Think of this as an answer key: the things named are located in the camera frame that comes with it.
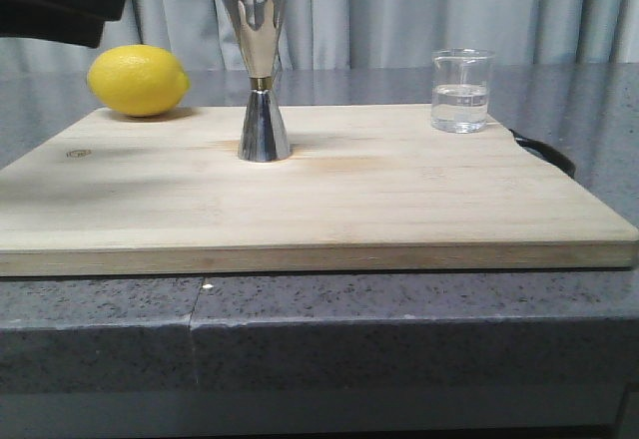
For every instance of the yellow lemon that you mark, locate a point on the yellow lemon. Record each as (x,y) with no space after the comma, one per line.
(138,80)

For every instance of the grey pleated curtain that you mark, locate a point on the grey pleated curtain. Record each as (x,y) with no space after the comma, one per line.
(339,34)

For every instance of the light wooden cutting board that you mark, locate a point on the light wooden cutting board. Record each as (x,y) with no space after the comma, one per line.
(366,187)

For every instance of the silver steel cocktail jigger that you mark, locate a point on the silver steel cocktail jigger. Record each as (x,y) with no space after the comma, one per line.
(257,25)

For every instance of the small clear glass beaker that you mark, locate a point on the small clear glass beaker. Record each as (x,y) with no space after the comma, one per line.
(461,89)

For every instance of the black cutting board handle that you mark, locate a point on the black cutting board handle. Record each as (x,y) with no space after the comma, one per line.
(546,153)

